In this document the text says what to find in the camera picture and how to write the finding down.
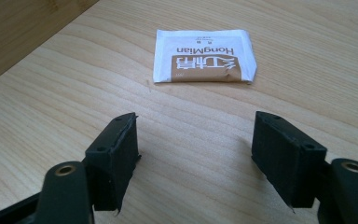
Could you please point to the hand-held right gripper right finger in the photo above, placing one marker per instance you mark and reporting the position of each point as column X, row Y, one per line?
column 287, row 161

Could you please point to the wooden tea box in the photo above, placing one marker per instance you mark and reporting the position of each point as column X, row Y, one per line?
column 18, row 28

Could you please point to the white brown-label tea sachet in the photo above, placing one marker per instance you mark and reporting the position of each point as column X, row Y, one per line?
column 205, row 56

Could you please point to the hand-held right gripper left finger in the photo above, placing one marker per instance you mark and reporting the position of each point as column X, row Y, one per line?
column 113, row 165

